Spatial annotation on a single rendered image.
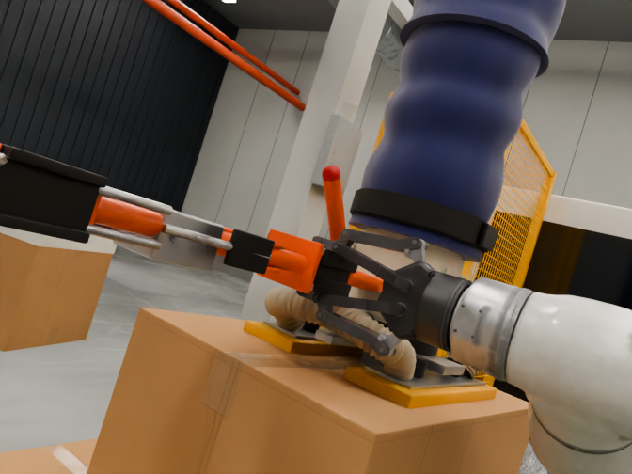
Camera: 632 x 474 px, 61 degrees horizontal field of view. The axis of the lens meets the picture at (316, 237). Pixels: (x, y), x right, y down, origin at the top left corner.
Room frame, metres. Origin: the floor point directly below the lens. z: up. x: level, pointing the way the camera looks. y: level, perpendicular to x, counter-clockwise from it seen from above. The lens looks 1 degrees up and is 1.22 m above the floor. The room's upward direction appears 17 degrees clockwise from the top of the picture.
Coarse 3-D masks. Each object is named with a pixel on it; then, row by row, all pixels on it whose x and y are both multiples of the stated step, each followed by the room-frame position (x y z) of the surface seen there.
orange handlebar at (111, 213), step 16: (112, 208) 0.41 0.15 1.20; (128, 208) 0.42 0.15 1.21; (112, 224) 0.42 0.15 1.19; (128, 224) 0.42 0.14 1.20; (144, 224) 0.44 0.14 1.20; (160, 224) 0.45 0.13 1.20; (224, 240) 0.51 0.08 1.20; (224, 256) 0.56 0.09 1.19; (272, 256) 0.56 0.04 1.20; (288, 256) 0.59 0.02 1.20; (304, 256) 0.62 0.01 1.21; (368, 288) 0.73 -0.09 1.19
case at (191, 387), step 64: (192, 320) 0.77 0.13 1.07; (128, 384) 0.73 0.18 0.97; (192, 384) 0.66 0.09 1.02; (256, 384) 0.60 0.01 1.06; (320, 384) 0.63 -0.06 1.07; (128, 448) 0.71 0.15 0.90; (192, 448) 0.64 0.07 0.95; (256, 448) 0.59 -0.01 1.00; (320, 448) 0.54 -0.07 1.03; (384, 448) 0.53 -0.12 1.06; (448, 448) 0.66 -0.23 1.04; (512, 448) 0.90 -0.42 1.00
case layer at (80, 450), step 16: (32, 448) 1.34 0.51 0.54; (48, 448) 1.36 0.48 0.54; (64, 448) 1.38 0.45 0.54; (80, 448) 1.41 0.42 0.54; (0, 464) 1.23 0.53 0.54; (16, 464) 1.25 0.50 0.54; (32, 464) 1.27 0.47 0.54; (48, 464) 1.29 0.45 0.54; (64, 464) 1.31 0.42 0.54; (80, 464) 1.33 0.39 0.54
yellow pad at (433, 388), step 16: (352, 368) 0.70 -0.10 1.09; (368, 368) 0.71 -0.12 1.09; (416, 368) 0.74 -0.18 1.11; (368, 384) 0.68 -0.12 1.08; (384, 384) 0.67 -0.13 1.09; (400, 384) 0.68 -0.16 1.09; (416, 384) 0.69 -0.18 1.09; (432, 384) 0.73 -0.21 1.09; (448, 384) 0.77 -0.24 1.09; (464, 384) 0.82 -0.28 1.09; (480, 384) 0.88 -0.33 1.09; (400, 400) 0.65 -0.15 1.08; (416, 400) 0.65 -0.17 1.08; (432, 400) 0.69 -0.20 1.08; (448, 400) 0.74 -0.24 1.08; (464, 400) 0.79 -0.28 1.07; (480, 400) 0.85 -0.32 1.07
